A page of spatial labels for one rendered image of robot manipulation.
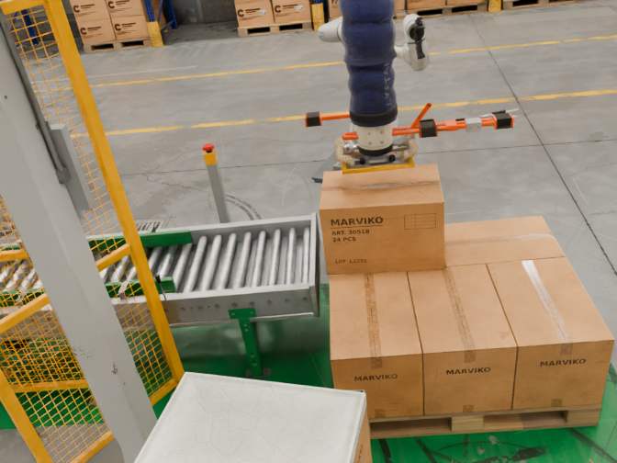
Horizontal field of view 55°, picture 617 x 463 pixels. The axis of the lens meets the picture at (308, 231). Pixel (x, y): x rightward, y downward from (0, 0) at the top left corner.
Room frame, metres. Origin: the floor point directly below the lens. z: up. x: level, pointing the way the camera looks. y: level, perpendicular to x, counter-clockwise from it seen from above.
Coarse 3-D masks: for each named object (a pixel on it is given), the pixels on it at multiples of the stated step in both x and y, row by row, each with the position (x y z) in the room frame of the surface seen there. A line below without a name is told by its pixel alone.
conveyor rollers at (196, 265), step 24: (216, 240) 2.96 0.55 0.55; (264, 240) 2.90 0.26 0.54; (288, 240) 2.86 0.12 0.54; (0, 264) 3.06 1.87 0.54; (24, 264) 3.01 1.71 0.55; (120, 264) 2.85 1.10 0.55; (168, 264) 2.80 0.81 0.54; (192, 264) 2.76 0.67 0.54; (216, 264) 2.76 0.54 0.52; (240, 264) 2.68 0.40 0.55; (288, 264) 2.61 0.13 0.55; (0, 288) 2.83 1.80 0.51; (192, 288) 2.54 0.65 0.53
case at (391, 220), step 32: (352, 192) 2.59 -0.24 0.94; (384, 192) 2.55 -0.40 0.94; (416, 192) 2.50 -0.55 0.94; (320, 224) 2.48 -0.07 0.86; (352, 224) 2.45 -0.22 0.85; (384, 224) 2.42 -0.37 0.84; (416, 224) 2.40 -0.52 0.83; (352, 256) 2.45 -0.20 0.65; (384, 256) 2.43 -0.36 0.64; (416, 256) 2.40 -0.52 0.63
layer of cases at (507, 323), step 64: (448, 256) 2.48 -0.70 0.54; (512, 256) 2.40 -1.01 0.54; (384, 320) 2.07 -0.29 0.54; (448, 320) 2.01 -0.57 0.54; (512, 320) 1.95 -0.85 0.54; (576, 320) 1.89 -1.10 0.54; (384, 384) 1.84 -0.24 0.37; (448, 384) 1.81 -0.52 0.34; (512, 384) 1.79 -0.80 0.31; (576, 384) 1.76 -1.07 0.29
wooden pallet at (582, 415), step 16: (416, 416) 1.83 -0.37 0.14; (432, 416) 1.82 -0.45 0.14; (448, 416) 1.81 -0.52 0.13; (464, 416) 1.81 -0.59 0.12; (480, 416) 1.80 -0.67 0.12; (496, 416) 1.86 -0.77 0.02; (512, 416) 1.84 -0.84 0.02; (528, 416) 1.83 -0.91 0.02; (544, 416) 1.82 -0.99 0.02; (560, 416) 1.80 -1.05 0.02; (576, 416) 1.75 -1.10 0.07; (592, 416) 1.75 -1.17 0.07; (384, 432) 1.86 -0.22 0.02; (400, 432) 1.85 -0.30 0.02; (416, 432) 1.83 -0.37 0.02; (432, 432) 1.82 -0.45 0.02; (448, 432) 1.81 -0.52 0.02; (464, 432) 1.80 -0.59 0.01; (480, 432) 1.80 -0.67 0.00
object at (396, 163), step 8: (360, 160) 2.53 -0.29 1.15; (368, 160) 2.56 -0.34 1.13; (392, 160) 2.51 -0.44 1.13; (400, 160) 2.51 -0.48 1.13; (408, 160) 2.50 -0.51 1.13; (344, 168) 2.52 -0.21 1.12; (352, 168) 2.50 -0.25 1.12; (360, 168) 2.49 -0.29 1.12; (368, 168) 2.48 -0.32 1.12; (376, 168) 2.48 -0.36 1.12; (384, 168) 2.47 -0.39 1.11; (392, 168) 2.47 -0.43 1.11; (400, 168) 2.47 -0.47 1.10
